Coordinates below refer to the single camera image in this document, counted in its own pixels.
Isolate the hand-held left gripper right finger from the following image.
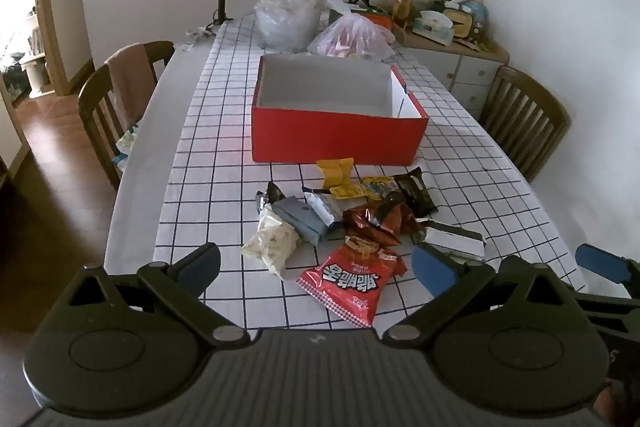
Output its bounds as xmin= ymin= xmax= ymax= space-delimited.
xmin=382 ymin=242 xmax=576 ymax=348

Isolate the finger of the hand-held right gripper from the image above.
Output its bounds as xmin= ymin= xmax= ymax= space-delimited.
xmin=572 ymin=291 xmax=640 ymax=343
xmin=575 ymin=243 xmax=640 ymax=303

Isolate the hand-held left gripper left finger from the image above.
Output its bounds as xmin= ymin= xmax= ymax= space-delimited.
xmin=65 ymin=243 xmax=248 ymax=348

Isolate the white dark-edged snack packet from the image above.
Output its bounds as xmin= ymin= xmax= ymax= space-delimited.
xmin=417 ymin=219 xmax=486 ymax=258

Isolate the white popcorn bag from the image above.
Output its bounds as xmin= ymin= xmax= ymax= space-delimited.
xmin=241 ymin=203 xmax=301 ymax=279

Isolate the shiny red-brown snack packet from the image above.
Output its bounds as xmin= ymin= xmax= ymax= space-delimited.
xmin=342 ymin=202 xmax=423 ymax=248

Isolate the dark brown snack packet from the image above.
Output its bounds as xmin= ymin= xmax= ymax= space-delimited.
xmin=392 ymin=167 xmax=438 ymax=218

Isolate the large red snack bag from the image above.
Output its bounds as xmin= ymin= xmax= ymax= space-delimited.
xmin=296 ymin=237 xmax=408 ymax=329

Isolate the silver foil snack packet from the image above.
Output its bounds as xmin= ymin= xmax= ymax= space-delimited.
xmin=255 ymin=182 xmax=288 ymax=215

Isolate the yellow cartoon snack packet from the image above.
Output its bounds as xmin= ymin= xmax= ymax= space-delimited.
xmin=360 ymin=176 xmax=398 ymax=200

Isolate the white printed snack wrapper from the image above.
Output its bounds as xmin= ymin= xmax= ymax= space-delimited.
xmin=301 ymin=187 xmax=346 ymax=228

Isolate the gold yellow snack packet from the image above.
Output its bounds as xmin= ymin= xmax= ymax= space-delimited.
xmin=316 ymin=158 xmax=355 ymax=190

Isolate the red cardboard box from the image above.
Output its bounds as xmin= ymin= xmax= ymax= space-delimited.
xmin=250 ymin=53 xmax=430 ymax=166

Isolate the plastic bag of pink snacks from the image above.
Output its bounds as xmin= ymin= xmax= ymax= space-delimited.
xmin=304 ymin=0 xmax=397 ymax=62

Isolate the white checkered tablecloth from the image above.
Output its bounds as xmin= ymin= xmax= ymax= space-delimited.
xmin=152 ymin=14 xmax=588 ymax=330

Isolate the wooden slat-back chair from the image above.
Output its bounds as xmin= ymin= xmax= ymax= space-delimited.
xmin=479 ymin=66 xmax=572 ymax=182

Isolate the wooden chair with towel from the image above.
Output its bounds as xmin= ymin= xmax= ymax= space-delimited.
xmin=77 ymin=40 xmax=176 ymax=192

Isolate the white cabinet with wooden top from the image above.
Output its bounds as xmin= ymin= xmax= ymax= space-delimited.
xmin=395 ymin=24 xmax=511 ymax=120

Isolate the pink towel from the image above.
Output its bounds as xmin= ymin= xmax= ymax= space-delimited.
xmin=106 ymin=44 xmax=152 ymax=128

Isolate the green tissue box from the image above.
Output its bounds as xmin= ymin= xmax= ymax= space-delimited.
xmin=412 ymin=11 xmax=456 ymax=45

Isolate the yellow tissue holder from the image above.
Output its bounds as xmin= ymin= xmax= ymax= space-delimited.
xmin=445 ymin=4 xmax=481 ymax=40

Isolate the orange and green case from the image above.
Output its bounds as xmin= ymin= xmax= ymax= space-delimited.
xmin=360 ymin=9 xmax=396 ymax=30

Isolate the pale blue package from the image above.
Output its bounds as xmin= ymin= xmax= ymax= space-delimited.
xmin=465 ymin=0 xmax=490 ymax=38

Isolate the clear plastic bag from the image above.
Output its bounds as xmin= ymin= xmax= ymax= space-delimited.
xmin=241 ymin=0 xmax=331 ymax=52

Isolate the white pedestal stand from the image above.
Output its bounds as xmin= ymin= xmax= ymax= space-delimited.
xmin=20 ymin=57 xmax=48 ymax=96

